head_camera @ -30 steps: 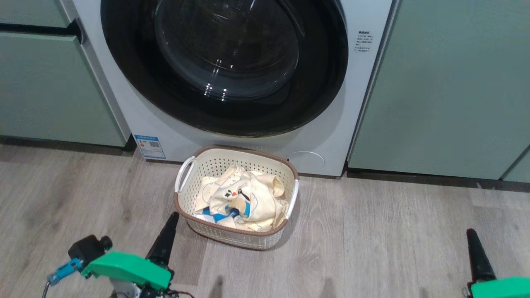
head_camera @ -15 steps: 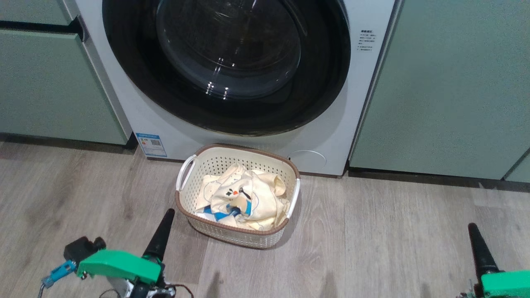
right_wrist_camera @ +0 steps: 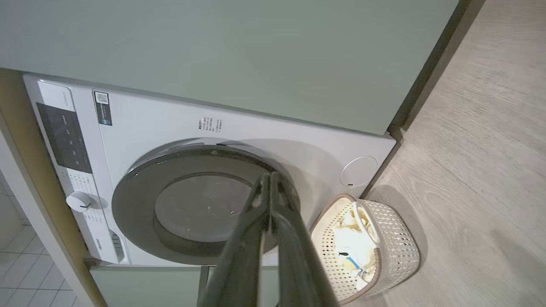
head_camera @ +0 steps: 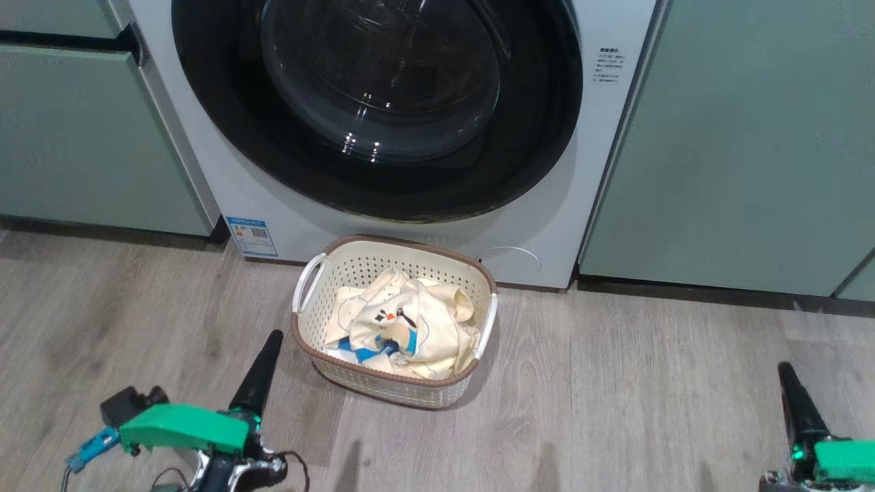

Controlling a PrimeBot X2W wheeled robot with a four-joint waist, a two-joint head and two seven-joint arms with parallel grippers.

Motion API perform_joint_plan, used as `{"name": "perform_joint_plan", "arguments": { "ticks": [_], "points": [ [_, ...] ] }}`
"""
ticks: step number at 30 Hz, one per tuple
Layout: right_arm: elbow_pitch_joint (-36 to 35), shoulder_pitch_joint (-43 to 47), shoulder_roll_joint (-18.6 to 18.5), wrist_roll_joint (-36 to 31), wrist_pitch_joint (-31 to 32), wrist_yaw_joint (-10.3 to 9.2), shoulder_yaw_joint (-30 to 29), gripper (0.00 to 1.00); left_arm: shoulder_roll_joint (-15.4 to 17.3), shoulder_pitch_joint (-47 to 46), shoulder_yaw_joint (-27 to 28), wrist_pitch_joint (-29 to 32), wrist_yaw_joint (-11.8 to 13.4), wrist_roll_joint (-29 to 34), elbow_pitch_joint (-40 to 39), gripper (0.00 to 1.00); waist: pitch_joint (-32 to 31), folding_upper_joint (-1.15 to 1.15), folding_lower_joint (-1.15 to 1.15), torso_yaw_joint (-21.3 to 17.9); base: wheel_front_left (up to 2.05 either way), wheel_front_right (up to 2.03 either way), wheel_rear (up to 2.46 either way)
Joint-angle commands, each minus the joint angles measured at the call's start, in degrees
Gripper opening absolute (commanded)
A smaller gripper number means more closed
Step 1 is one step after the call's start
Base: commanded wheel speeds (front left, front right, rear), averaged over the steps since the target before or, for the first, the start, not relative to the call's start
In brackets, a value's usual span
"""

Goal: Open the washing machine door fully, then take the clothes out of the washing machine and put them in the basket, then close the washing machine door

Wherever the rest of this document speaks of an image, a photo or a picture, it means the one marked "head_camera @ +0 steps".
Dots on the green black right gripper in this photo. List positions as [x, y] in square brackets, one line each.
[844, 459]

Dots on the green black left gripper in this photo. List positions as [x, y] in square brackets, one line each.
[184, 429]

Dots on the blue white garment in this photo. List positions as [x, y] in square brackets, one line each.
[403, 345]

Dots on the cream printed garment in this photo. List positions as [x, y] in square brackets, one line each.
[437, 328]

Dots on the black glass washing machine door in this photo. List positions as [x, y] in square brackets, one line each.
[383, 89]

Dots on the cream perforated laundry basket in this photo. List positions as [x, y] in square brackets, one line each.
[383, 263]

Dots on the white washing machine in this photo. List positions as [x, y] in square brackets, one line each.
[615, 171]

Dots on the blue energy label sticker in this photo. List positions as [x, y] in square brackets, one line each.
[251, 236]

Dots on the round filter cover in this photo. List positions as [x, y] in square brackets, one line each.
[513, 263]

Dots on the green cabinet right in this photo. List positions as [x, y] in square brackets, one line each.
[718, 137]

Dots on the green cabinet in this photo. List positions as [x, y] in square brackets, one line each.
[718, 137]
[82, 137]

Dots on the green cabinet left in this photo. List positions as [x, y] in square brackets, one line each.
[82, 137]

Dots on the short green cabinet drawer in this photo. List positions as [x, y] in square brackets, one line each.
[55, 17]

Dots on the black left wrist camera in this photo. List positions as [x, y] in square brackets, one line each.
[133, 405]

